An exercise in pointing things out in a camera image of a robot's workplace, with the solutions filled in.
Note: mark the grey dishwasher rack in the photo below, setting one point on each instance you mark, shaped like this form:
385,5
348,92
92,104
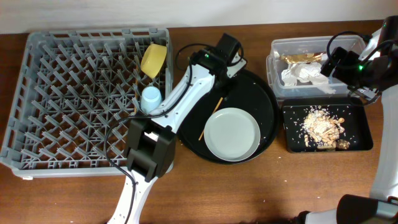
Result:
73,86

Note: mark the yellow bowl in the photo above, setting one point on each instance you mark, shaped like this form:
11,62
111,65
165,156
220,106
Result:
153,60

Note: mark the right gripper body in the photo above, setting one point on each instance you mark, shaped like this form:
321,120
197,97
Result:
351,77

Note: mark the white napkin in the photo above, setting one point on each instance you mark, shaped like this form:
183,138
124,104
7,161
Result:
306,73

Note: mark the gold snack wrapper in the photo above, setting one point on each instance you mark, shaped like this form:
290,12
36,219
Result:
304,58

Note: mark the round black tray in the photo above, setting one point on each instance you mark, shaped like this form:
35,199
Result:
245,91

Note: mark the black rectangular tray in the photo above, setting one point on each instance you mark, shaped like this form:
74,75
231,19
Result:
357,131

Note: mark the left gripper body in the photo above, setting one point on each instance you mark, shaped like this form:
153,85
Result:
226,84

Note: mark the grey plate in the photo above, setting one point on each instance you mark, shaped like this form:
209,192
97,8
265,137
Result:
232,134

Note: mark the light blue cup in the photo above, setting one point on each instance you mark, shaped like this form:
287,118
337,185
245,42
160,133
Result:
151,99

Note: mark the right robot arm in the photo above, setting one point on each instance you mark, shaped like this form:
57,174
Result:
373,76

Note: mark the clear plastic bin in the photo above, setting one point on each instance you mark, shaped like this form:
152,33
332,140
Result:
294,46

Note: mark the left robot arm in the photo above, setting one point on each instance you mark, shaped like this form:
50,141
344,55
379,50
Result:
150,146

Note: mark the food scraps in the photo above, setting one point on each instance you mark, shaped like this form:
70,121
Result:
323,130

